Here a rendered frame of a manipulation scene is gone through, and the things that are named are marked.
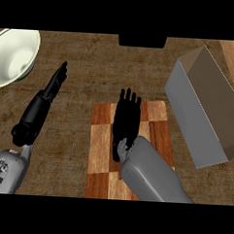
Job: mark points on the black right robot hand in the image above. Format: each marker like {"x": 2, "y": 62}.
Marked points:
{"x": 124, "y": 122}

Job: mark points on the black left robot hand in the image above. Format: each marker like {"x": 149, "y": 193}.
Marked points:
{"x": 34, "y": 118}

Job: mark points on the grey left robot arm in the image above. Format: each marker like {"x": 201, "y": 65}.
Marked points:
{"x": 6, "y": 171}

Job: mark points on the checkered wooden cutting board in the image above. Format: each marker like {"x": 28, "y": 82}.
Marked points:
{"x": 99, "y": 147}

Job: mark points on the grey cardboard box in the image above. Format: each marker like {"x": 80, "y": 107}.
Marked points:
{"x": 205, "y": 110}

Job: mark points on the white bowl with green rim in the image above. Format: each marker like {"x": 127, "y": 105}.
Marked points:
{"x": 13, "y": 56}

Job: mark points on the black appliance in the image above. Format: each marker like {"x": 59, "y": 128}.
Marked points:
{"x": 142, "y": 41}

